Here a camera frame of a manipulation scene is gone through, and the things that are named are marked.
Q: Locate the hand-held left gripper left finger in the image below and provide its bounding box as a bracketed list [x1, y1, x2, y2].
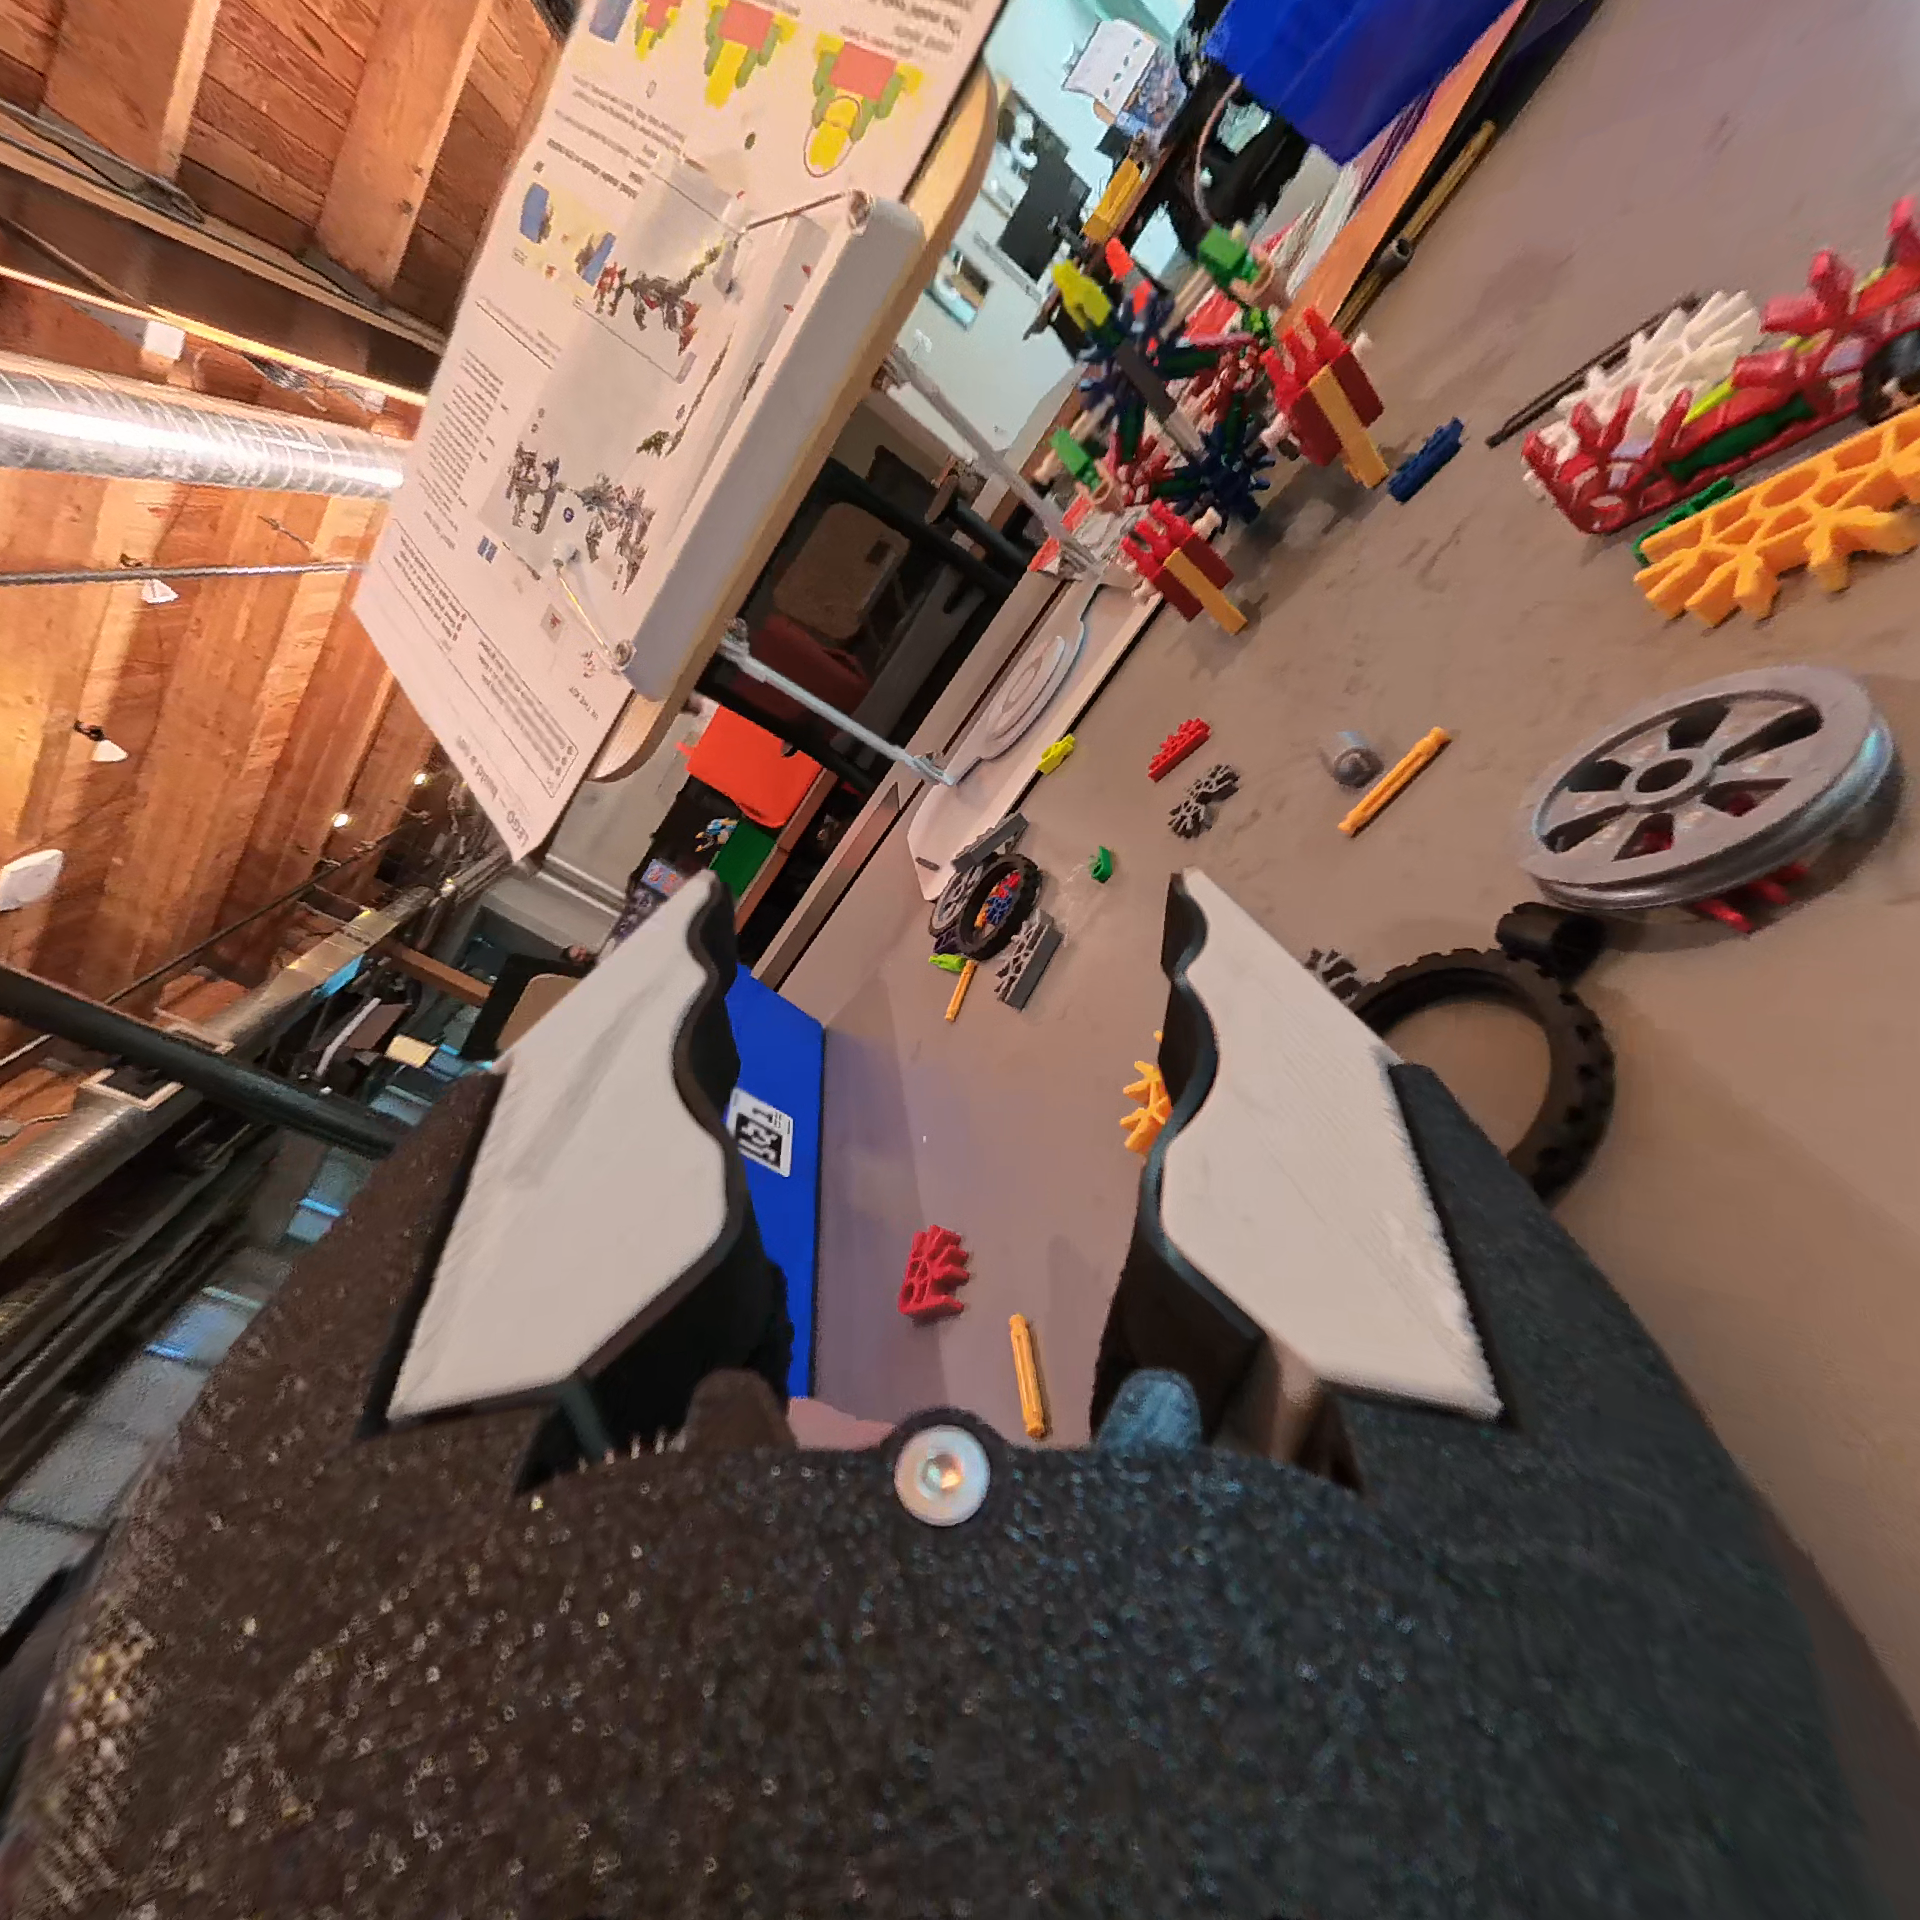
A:
[386, 870, 757, 1425]

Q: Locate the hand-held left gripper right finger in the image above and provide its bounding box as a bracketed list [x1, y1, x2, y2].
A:
[1132, 866, 1506, 1424]

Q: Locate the yellow half-round connector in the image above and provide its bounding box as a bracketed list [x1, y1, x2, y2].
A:
[1116, 1034, 1177, 1158]

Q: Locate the blue bin with tag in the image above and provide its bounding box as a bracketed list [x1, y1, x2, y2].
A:
[722, 963, 830, 1399]

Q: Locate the black rubber tyre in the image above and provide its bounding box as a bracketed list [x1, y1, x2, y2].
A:
[949, 852, 1045, 961]
[1350, 951, 1620, 1201]

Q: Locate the small black connector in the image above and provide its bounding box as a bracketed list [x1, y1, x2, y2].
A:
[1494, 902, 1605, 979]

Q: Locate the orange plastic bin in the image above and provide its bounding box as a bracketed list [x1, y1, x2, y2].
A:
[679, 704, 830, 830]

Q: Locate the black shelf unit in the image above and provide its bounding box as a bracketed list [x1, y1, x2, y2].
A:
[696, 449, 1052, 722]

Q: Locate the small blue connector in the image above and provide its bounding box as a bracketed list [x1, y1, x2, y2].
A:
[1386, 416, 1469, 506]

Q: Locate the printed instruction sheet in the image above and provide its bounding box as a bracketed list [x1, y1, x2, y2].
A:
[348, 0, 1011, 863]

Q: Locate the white sheet holder panel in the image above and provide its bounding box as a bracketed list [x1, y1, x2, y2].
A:
[619, 191, 928, 704]

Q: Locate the colourful construction toy model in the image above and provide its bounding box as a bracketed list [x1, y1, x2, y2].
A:
[1045, 224, 1391, 639]

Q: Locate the yellow snowflake connector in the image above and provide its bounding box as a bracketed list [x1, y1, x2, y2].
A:
[1633, 401, 1920, 627]

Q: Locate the thin dark grey rod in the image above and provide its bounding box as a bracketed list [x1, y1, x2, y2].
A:
[1483, 296, 1700, 449]

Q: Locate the grey stand bar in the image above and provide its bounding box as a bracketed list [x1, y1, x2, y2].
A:
[883, 347, 1093, 545]

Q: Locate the white snowflake connector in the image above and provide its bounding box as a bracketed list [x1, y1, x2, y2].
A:
[1518, 287, 1771, 504]

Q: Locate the red toothed connector assembly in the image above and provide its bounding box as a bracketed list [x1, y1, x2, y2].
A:
[1518, 193, 1920, 540]

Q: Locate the orange cardboard toy box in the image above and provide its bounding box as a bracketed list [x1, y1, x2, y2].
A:
[1283, 0, 1541, 329]

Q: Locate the blue plastic bin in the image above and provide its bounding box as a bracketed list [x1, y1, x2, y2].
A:
[1204, 0, 1541, 163]

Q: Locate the black metal rail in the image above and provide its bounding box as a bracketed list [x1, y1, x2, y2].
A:
[0, 960, 405, 1160]

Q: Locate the wall poster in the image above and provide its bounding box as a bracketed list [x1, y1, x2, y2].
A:
[1063, 17, 1191, 125]

